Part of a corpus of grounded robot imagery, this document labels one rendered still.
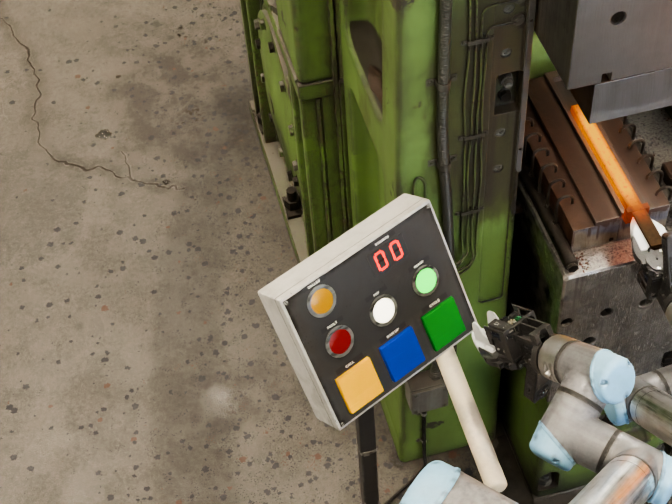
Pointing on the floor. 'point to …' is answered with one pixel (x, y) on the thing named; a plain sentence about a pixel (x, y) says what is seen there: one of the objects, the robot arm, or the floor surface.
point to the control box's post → (366, 436)
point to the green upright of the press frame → (499, 112)
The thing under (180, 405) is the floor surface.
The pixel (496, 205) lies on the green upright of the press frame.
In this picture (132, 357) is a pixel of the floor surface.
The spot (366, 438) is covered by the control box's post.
